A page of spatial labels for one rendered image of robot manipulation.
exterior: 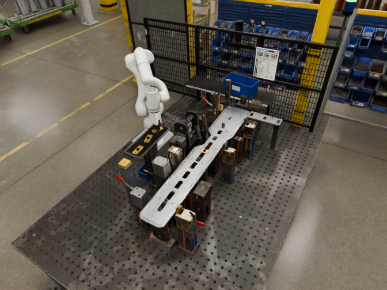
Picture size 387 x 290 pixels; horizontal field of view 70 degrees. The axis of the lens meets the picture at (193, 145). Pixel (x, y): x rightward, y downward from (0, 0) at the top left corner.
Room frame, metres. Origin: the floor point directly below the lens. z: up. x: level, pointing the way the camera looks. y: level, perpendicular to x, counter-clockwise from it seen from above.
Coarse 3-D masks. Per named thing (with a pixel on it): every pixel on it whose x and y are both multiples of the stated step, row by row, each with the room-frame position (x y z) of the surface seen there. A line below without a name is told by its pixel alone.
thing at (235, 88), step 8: (232, 72) 2.52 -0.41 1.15; (224, 80) 2.40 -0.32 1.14; (232, 80) 2.52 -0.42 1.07; (240, 80) 2.46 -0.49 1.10; (248, 80) 2.41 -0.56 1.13; (256, 80) 2.35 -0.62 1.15; (224, 88) 2.39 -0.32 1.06; (232, 88) 2.34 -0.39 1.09; (240, 88) 2.28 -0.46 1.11; (248, 88) 2.23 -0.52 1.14; (256, 88) 2.31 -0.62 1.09; (248, 96) 2.22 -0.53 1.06
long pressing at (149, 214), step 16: (224, 112) 2.07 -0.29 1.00; (240, 112) 2.05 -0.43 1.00; (208, 128) 1.84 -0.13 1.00; (224, 128) 1.83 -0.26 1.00; (192, 160) 1.47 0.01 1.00; (208, 160) 1.46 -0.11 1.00; (176, 176) 1.31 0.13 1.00; (192, 176) 1.31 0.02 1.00; (160, 192) 1.18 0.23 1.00; (176, 192) 1.17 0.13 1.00; (144, 208) 1.05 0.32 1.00; (160, 224) 0.93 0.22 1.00
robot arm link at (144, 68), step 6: (138, 66) 1.82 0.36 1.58; (144, 66) 1.81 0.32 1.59; (144, 72) 1.77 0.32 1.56; (150, 72) 1.78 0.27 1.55; (144, 78) 1.74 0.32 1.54; (150, 78) 1.73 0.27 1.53; (156, 78) 1.74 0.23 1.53; (144, 84) 1.74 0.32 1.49; (150, 84) 1.74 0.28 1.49; (156, 84) 1.73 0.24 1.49; (162, 84) 1.71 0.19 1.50; (162, 90) 1.68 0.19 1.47; (162, 96) 1.63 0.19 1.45; (168, 96) 1.65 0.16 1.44
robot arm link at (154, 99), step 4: (148, 88) 1.67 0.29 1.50; (152, 88) 1.66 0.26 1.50; (156, 88) 1.66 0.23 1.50; (148, 92) 1.61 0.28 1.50; (152, 92) 1.61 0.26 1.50; (156, 92) 1.62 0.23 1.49; (148, 96) 1.61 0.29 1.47; (152, 96) 1.60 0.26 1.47; (156, 96) 1.62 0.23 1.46; (160, 96) 1.63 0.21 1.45; (148, 100) 1.61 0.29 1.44; (152, 100) 1.60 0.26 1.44; (156, 100) 1.61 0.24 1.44; (160, 100) 1.62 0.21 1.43; (148, 104) 1.62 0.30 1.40; (152, 104) 1.60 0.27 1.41; (156, 104) 1.61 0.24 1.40; (152, 108) 1.60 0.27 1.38; (156, 108) 1.61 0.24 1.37
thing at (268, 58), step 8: (256, 48) 2.43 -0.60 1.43; (264, 48) 2.39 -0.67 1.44; (272, 48) 2.35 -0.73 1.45; (256, 56) 2.42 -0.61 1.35; (264, 56) 2.38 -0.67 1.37; (272, 56) 2.35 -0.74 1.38; (256, 64) 2.42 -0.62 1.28; (264, 64) 2.38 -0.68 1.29; (272, 64) 2.34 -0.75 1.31; (264, 72) 2.37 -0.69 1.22; (272, 72) 2.33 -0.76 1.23; (272, 80) 2.33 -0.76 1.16
